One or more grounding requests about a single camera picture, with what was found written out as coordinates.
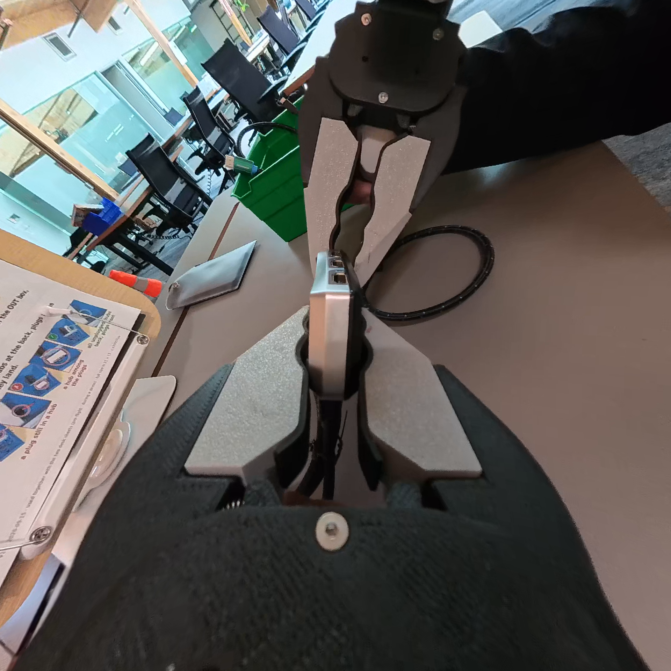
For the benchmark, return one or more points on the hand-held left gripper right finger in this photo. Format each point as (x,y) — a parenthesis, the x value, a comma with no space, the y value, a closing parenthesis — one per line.
(419,419)

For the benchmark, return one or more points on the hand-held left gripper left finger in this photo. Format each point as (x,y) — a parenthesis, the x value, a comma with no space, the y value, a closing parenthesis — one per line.
(246,414)

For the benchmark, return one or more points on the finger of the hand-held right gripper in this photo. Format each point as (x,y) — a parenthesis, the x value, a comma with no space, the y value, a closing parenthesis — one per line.
(403,183)
(327,173)

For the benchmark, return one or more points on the green plastic bin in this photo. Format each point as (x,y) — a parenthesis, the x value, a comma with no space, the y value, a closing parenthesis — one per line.
(272,199)

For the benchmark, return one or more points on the grey usb hub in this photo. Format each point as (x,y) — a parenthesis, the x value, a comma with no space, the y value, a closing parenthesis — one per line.
(327,340)

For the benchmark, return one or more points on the person's right forearm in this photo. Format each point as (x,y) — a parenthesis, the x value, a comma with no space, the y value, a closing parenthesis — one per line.
(550,89)

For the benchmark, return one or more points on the person's right hand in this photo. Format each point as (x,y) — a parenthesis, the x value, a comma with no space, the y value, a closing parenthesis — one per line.
(363,191)

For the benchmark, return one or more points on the white sign stand base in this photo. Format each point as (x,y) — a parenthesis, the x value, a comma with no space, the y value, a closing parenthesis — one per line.
(152,393)

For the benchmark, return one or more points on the orange traffic cone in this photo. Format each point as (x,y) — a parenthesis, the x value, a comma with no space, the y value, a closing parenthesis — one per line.
(149,287)

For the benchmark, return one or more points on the instruction sheet on stand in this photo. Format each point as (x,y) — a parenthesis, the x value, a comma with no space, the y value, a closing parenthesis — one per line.
(78,272)

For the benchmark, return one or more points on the small blue parts bin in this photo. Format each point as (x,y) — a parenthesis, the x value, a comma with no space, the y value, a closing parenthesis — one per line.
(105,220)

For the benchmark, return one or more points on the small printed carton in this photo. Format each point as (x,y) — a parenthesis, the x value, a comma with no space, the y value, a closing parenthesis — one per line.
(84,214)

